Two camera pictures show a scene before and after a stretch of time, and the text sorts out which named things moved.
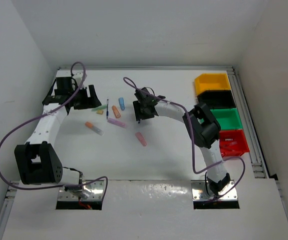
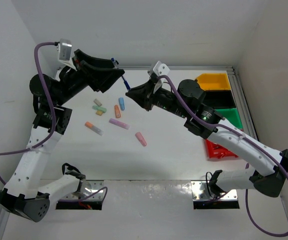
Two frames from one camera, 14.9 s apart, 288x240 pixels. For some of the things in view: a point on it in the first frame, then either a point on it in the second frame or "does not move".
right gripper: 139,115 to 141,93
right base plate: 199,191 does not move
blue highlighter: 121,101 does not move
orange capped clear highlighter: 94,128 does not move
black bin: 217,99 does not move
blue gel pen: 107,112 to 115,64
